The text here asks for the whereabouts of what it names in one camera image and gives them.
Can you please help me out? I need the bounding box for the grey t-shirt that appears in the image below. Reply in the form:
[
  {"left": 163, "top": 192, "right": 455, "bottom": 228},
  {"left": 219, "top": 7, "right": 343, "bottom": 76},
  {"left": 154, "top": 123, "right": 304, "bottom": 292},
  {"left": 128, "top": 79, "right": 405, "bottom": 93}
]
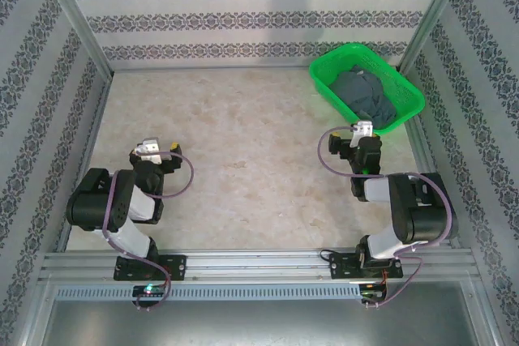
[{"left": 328, "top": 63, "right": 397, "bottom": 128}]

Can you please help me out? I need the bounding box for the green plastic basket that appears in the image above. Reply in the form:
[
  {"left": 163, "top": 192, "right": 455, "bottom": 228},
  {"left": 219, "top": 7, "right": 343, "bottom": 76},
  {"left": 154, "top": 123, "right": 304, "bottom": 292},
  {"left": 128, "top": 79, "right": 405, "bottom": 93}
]
[{"left": 308, "top": 41, "right": 426, "bottom": 137}]

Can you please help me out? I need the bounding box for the left controller board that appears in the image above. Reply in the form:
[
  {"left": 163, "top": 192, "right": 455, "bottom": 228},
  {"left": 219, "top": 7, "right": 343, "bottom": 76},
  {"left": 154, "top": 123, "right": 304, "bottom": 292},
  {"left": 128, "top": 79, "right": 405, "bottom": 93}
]
[{"left": 132, "top": 284, "right": 168, "bottom": 302}]

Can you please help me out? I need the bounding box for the controller board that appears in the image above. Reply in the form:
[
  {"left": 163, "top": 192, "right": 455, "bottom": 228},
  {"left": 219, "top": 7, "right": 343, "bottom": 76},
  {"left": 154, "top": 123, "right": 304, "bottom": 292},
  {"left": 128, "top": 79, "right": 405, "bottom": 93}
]
[
  {"left": 132, "top": 284, "right": 168, "bottom": 302},
  {"left": 360, "top": 280, "right": 388, "bottom": 299}
]

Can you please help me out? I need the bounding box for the right controller board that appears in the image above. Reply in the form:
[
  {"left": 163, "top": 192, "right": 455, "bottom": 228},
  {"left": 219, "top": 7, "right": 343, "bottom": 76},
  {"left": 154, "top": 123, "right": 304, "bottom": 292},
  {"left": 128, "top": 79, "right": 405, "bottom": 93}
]
[{"left": 360, "top": 280, "right": 388, "bottom": 299}]

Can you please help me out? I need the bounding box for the sheet metal tray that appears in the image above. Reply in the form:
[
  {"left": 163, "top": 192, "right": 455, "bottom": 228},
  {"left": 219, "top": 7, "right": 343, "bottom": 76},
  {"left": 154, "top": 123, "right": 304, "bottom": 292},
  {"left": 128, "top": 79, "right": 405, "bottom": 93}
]
[{"left": 38, "top": 280, "right": 502, "bottom": 346}]

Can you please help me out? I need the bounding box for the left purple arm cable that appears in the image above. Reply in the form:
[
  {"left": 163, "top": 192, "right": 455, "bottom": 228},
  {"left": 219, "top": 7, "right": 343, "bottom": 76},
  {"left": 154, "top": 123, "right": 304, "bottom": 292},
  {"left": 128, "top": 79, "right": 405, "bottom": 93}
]
[{"left": 101, "top": 150, "right": 195, "bottom": 313}]

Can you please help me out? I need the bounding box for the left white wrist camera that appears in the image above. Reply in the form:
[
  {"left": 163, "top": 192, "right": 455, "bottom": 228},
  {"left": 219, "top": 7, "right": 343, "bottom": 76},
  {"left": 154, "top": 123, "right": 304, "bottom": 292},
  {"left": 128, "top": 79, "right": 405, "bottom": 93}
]
[{"left": 135, "top": 138, "right": 164, "bottom": 163}]

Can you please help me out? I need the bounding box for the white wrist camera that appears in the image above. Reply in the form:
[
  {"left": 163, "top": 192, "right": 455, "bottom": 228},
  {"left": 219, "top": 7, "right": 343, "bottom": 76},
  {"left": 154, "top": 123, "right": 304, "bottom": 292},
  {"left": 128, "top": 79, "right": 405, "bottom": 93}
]
[
  {"left": 350, "top": 120, "right": 375, "bottom": 148},
  {"left": 135, "top": 138, "right": 164, "bottom": 163}
]

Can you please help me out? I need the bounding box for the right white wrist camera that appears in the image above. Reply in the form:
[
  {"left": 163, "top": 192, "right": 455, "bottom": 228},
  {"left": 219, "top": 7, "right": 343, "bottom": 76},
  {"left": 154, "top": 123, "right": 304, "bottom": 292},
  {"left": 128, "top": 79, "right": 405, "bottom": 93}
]
[{"left": 350, "top": 120, "right": 375, "bottom": 148}]

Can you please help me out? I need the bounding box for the left black mount plate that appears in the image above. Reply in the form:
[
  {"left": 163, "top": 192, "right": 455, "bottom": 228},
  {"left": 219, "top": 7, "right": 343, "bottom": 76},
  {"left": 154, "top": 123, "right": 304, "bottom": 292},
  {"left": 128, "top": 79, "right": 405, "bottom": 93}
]
[{"left": 114, "top": 254, "right": 188, "bottom": 282}]

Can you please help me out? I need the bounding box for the black mount plate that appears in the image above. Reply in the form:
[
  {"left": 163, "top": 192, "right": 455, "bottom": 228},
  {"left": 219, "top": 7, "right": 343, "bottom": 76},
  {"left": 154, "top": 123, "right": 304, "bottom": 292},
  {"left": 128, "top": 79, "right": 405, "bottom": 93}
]
[
  {"left": 328, "top": 249, "right": 405, "bottom": 280},
  {"left": 114, "top": 254, "right": 188, "bottom": 282}
]

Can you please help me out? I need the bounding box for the right black mount plate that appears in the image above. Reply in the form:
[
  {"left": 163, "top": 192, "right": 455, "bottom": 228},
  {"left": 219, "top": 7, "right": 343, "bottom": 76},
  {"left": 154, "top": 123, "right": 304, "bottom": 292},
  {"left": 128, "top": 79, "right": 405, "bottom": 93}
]
[{"left": 328, "top": 249, "right": 405, "bottom": 280}]

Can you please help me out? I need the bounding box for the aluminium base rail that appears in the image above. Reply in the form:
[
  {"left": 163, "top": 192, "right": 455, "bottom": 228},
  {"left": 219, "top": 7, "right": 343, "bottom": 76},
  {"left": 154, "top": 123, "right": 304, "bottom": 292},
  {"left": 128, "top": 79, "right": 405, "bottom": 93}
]
[{"left": 40, "top": 245, "right": 475, "bottom": 283}]

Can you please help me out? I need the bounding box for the slotted grey cable duct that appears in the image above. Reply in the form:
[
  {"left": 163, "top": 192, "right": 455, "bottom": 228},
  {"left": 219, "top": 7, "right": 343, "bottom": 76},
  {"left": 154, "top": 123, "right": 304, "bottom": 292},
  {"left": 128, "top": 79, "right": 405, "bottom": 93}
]
[{"left": 54, "top": 283, "right": 362, "bottom": 301}]

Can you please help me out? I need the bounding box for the right aluminium frame post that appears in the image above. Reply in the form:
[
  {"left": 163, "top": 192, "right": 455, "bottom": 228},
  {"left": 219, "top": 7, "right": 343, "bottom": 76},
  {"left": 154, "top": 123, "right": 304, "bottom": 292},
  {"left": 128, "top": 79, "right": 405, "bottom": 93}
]
[{"left": 398, "top": 0, "right": 474, "bottom": 73}]

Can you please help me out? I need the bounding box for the aluminium frame post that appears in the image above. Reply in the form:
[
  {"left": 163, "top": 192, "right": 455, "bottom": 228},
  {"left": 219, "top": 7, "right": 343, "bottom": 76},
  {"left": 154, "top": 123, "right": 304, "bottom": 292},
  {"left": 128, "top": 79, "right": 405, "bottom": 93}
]
[
  {"left": 35, "top": 0, "right": 115, "bottom": 80},
  {"left": 398, "top": 0, "right": 474, "bottom": 73}
]

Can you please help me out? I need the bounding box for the left aluminium frame post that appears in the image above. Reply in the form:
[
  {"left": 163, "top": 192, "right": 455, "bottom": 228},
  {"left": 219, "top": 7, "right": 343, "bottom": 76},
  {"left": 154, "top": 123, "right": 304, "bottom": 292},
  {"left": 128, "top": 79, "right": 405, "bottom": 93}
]
[{"left": 35, "top": 0, "right": 115, "bottom": 80}]

